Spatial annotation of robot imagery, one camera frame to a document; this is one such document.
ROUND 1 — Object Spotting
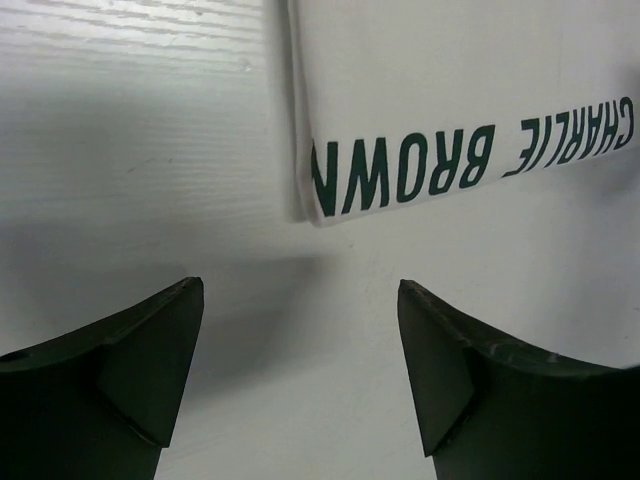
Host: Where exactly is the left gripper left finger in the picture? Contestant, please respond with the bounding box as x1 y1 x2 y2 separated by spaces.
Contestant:
1 277 204 479

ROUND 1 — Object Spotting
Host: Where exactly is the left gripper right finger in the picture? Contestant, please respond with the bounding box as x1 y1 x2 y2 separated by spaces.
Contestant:
397 280 639 479

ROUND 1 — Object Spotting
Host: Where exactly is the white green sleeved t shirt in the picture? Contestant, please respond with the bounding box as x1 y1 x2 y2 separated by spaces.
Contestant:
265 1 639 227

